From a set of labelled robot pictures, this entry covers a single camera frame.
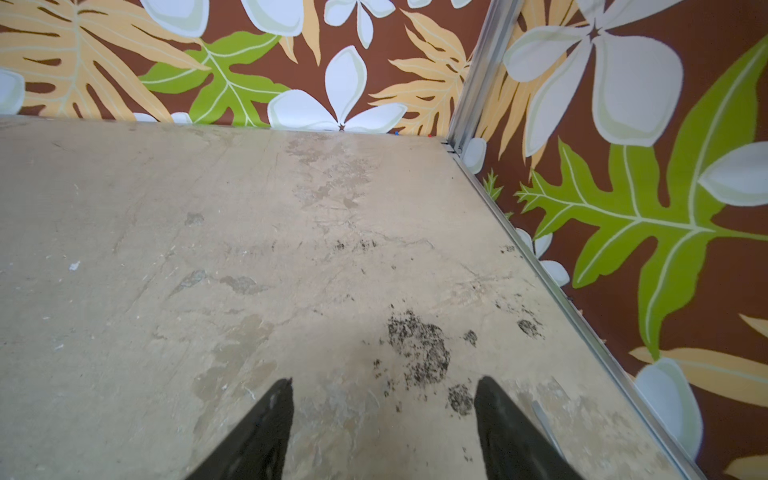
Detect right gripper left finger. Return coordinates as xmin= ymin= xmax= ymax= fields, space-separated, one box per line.
xmin=187 ymin=378 xmax=294 ymax=480

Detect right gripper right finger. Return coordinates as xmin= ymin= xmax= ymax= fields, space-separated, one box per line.
xmin=474 ymin=376 xmax=581 ymax=480

